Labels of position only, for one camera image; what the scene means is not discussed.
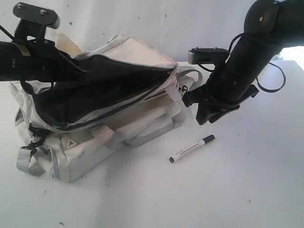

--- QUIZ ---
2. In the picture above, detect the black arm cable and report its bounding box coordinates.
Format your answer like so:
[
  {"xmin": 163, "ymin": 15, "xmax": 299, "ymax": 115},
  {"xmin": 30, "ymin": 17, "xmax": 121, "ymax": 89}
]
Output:
[
  {"xmin": 0, "ymin": 25, "xmax": 17, "ymax": 45},
  {"xmin": 201, "ymin": 33, "xmax": 287, "ymax": 93}
]

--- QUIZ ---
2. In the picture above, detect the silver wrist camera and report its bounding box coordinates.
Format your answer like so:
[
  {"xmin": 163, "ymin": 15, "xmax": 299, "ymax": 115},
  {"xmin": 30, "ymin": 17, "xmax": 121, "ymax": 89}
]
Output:
[
  {"xmin": 13, "ymin": 2, "xmax": 60, "ymax": 29},
  {"xmin": 188, "ymin": 47, "xmax": 229, "ymax": 66}
]

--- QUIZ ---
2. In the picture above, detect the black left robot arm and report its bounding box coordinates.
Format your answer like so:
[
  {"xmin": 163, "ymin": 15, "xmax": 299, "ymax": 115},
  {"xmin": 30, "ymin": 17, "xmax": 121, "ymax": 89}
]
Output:
[{"xmin": 0, "ymin": 19, "xmax": 83, "ymax": 82}]

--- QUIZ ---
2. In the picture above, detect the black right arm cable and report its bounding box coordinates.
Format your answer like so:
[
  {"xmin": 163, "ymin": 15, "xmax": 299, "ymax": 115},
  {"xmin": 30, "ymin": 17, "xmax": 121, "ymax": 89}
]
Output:
[{"xmin": 201, "ymin": 33, "xmax": 287, "ymax": 93}]

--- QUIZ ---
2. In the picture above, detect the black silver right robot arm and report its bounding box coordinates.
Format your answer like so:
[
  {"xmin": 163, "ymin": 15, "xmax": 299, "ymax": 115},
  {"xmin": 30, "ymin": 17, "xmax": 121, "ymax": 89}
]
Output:
[{"xmin": 183, "ymin": 0, "xmax": 304, "ymax": 125}]

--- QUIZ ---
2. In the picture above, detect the white zippered duffel bag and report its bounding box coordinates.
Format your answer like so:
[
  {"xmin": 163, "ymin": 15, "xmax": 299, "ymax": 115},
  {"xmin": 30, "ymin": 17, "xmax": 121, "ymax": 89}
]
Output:
[{"xmin": 9, "ymin": 35, "xmax": 203, "ymax": 182}]

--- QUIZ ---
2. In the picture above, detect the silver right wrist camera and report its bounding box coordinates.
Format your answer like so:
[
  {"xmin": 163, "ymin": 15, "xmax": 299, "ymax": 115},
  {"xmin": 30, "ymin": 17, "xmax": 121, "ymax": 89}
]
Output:
[{"xmin": 188, "ymin": 47, "xmax": 229, "ymax": 66}]

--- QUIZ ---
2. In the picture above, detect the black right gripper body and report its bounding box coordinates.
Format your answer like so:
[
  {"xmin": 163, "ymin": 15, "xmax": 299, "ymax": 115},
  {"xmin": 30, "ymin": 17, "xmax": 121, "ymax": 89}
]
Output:
[{"xmin": 182, "ymin": 78, "xmax": 259, "ymax": 116}]

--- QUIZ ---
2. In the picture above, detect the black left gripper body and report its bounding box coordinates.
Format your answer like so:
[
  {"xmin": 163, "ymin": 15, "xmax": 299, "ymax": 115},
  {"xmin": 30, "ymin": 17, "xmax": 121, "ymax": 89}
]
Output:
[{"xmin": 14, "ymin": 19, "xmax": 79, "ymax": 81}]

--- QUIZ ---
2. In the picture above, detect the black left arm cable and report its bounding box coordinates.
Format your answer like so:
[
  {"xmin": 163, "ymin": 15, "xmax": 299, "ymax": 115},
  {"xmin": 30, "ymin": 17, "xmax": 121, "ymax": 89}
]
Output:
[{"xmin": 0, "ymin": 25, "xmax": 17, "ymax": 45}]

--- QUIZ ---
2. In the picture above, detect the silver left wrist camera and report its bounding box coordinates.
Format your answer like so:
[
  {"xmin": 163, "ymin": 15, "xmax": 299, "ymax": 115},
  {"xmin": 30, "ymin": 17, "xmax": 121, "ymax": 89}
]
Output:
[{"xmin": 13, "ymin": 2, "xmax": 60, "ymax": 29}]

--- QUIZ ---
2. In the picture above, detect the white marker with black cap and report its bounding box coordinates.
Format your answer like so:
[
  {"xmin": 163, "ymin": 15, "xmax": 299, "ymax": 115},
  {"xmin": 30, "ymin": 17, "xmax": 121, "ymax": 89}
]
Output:
[{"xmin": 169, "ymin": 134, "xmax": 215, "ymax": 163}]

